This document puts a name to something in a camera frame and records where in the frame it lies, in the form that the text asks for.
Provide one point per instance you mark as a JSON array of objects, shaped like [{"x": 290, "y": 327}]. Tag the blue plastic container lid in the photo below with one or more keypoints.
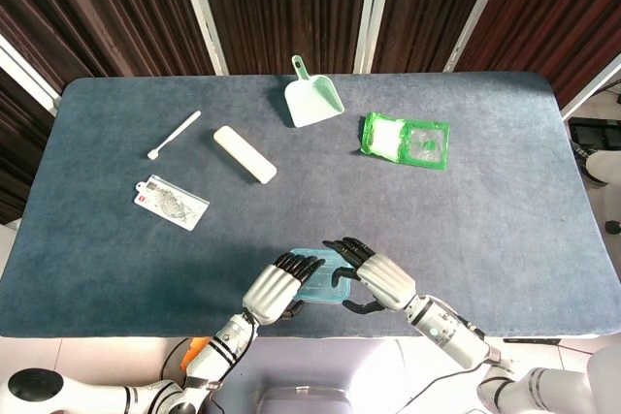
[{"x": 322, "y": 285}]

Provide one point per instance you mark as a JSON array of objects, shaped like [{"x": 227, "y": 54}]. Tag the white screen frame post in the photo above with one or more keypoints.
[
  {"x": 477, "y": 11},
  {"x": 29, "y": 77},
  {"x": 373, "y": 11},
  {"x": 592, "y": 89},
  {"x": 201, "y": 11}
]

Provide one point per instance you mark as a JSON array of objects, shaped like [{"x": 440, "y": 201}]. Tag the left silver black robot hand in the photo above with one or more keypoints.
[{"x": 269, "y": 295}]

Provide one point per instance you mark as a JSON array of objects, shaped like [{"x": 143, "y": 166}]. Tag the blue velvet table cloth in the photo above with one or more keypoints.
[{"x": 436, "y": 239}]

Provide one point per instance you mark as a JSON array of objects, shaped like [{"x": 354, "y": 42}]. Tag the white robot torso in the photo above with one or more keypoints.
[{"x": 339, "y": 365}]

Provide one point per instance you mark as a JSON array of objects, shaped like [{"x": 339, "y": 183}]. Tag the green wet wipes pack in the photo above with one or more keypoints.
[{"x": 388, "y": 140}]

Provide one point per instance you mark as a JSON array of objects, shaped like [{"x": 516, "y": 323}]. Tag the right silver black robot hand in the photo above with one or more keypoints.
[{"x": 388, "y": 280}]

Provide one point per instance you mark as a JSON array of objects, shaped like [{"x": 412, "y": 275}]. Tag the clear ruler set pouch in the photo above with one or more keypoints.
[{"x": 170, "y": 203}]

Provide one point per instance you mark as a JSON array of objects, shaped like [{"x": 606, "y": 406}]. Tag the black device on floor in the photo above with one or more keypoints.
[{"x": 594, "y": 133}]

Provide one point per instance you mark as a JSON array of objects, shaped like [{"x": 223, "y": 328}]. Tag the mint green plastic dustpan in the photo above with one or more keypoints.
[{"x": 313, "y": 101}]

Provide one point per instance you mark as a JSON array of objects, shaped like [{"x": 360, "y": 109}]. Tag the dark brown pleated curtain panel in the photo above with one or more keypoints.
[
  {"x": 572, "y": 7},
  {"x": 427, "y": 7},
  {"x": 291, "y": 7},
  {"x": 97, "y": 7},
  {"x": 19, "y": 152}
]

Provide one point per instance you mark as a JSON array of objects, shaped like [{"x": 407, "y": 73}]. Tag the white toothbrush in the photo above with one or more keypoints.
[{"x": 174, "y": 135}]

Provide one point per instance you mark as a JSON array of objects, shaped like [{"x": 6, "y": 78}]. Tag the beige toothbrush case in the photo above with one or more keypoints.
[{"x": 245, "y": 154}]

